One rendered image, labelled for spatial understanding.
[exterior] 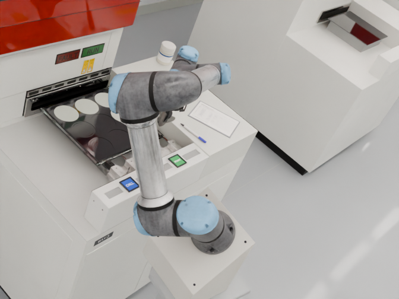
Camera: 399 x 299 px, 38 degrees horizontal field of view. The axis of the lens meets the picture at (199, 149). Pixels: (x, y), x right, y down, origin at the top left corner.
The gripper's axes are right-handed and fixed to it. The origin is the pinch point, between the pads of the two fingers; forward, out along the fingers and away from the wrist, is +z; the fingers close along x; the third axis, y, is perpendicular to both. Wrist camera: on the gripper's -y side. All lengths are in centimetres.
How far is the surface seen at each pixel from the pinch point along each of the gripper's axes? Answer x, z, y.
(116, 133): 11.1, 13.9, -10.6
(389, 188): 14, 108, 241
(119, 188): -23.1, 7.8, -25.1
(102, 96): 34.2, 14.0, -7.4
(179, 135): 2.1, 10.4, 14.3
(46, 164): 5.8, 21.3, -40.4
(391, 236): -24, 107, 204
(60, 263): -26, 43, -42
